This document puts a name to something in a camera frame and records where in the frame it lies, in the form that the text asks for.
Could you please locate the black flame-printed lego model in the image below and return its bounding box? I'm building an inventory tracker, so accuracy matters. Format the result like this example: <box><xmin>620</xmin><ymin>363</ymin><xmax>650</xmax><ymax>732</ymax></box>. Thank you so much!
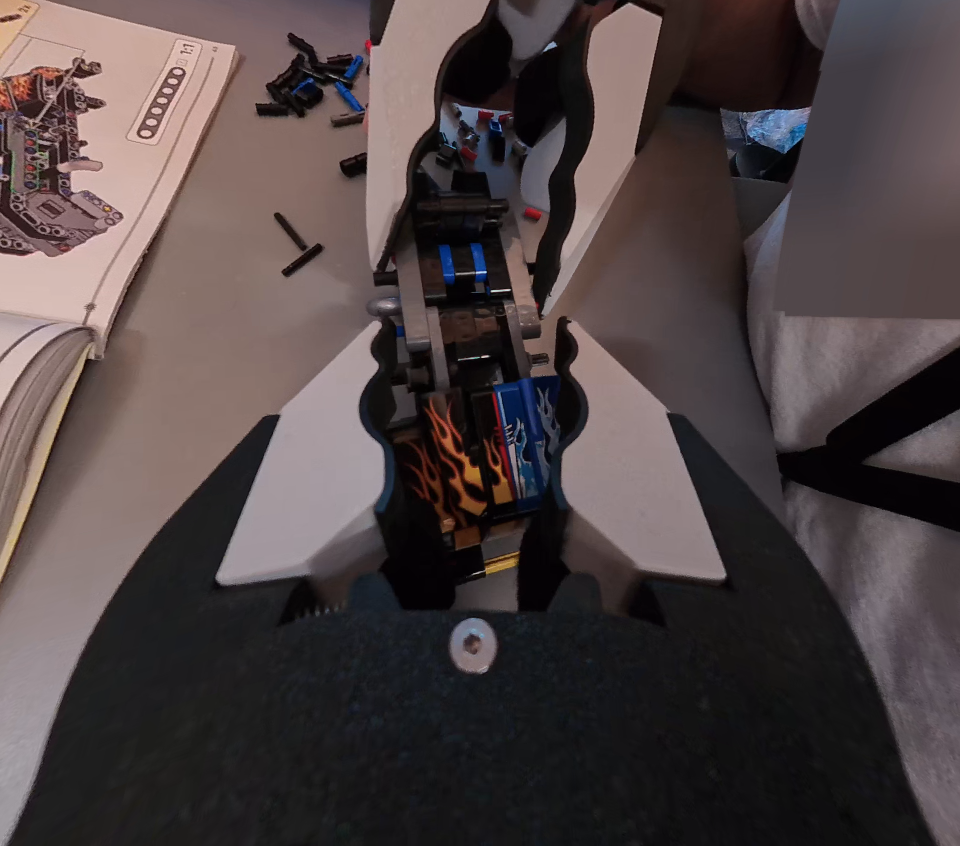
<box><xmin>365</xmin><ymin>171</ymin><xmax>564</xmax><ymax>584</ymax></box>

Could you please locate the lego instruction booklet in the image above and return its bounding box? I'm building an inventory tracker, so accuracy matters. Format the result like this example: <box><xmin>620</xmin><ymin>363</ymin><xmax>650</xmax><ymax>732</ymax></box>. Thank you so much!
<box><xmin>0</xmin><ymin>0</ymin><xmax>241</xmax><ymax>577</ymax></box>

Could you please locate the person's right forearm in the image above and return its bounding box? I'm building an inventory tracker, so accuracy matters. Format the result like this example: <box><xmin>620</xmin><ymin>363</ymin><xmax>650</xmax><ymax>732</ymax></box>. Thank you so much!
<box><xmin>675</xmin><ymin>0</ymin><xmax>826</xmax><ymax>112</ymax></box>

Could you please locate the black chest strap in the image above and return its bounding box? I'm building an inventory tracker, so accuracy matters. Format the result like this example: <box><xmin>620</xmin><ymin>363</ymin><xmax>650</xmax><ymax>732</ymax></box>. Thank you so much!
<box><xmin>776</xmin><ymin>347</ymin><xmax>960</xmax><ymax>532</ymax></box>

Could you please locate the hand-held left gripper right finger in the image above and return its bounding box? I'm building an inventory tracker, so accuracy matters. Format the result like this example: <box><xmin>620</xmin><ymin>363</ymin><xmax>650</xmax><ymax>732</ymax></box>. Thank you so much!
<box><xmin>547</xmin><ymin>319</ymin><xmax>729</xmax><ymax>607</ymax></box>

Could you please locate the pile of black blue lego pins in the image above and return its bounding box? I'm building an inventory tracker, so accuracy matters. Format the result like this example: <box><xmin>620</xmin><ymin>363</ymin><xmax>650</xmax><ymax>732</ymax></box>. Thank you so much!
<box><xmin>255</xmin><ymin>32</ymin><xmax>370</xmax><ymax>128</ymax></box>

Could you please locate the clear plastic bag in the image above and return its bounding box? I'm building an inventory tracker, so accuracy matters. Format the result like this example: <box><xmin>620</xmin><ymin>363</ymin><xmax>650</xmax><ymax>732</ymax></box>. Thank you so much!
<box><xmin>720</xmin><ymin>107</ymin><xmax>816</xmax><ymax>184</ymax></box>

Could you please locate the pile of small red black lego pieces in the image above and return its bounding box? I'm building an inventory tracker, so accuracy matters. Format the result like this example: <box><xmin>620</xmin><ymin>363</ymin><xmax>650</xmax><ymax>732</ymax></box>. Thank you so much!
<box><xmin>433</xmin><ymin>102</ymin><xmax>544</xmax><ymax>222</ymax></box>

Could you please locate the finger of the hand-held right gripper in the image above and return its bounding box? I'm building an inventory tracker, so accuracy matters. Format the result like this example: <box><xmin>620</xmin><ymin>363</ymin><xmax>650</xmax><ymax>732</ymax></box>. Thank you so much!
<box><xmin>517</xmin><ymin>2</ymin><xmax>666</xmax><ymax>318</ymax></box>
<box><xmin>363</xmin><ymin>0</ymin><xmax>498</xmax><ymax>277</ymax></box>

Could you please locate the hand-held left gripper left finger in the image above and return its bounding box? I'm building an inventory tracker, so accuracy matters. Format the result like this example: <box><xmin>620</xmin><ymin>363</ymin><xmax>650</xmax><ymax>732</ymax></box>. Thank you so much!
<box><xmin>216</xmin><ymin>321</ymin><xmax>396</xmax><ymax>598</ymax></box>

